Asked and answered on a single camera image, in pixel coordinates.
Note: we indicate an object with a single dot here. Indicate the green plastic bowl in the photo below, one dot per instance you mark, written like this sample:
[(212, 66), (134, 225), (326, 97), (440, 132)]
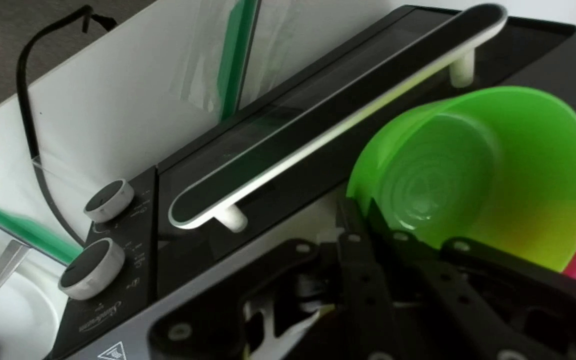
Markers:
[(501, 173)]

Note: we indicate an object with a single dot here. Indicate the clear bag green zip strip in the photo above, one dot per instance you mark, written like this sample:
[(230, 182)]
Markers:
[(29, 230), (238, 61)]

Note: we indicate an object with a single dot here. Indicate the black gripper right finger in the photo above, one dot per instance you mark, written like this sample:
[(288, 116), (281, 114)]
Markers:
[(460, 313)]

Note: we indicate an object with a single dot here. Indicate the white plate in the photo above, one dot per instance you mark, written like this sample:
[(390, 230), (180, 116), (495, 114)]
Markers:
[(20, 320)]

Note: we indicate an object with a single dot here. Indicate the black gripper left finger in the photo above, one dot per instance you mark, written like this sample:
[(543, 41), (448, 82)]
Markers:
[(369, 301)]

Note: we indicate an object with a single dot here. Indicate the metal utensil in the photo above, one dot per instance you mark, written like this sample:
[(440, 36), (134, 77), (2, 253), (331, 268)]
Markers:
[(4, 266)]

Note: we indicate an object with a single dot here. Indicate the black toaster oven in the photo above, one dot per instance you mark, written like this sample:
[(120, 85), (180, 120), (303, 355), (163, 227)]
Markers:
[(300, 120)]

